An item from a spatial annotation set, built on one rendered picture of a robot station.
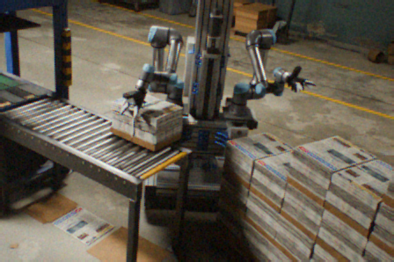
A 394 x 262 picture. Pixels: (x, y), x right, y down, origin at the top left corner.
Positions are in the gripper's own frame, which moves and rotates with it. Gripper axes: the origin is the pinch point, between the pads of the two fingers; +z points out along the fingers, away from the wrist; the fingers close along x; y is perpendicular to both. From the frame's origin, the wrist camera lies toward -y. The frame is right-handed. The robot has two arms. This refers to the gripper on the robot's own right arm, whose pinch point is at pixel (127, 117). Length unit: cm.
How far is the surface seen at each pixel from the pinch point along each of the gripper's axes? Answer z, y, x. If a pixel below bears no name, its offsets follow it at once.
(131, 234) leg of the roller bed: 63, 5, -32
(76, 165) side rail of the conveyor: 39.0, -10.1, 14.2
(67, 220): 89, 47, 50
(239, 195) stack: 21, 62, -64
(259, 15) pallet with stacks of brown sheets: -264, 548, 212
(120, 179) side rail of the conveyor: 34.3, -12.7, -21.8
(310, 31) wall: -289, 648, 145
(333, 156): -23, 28, -119
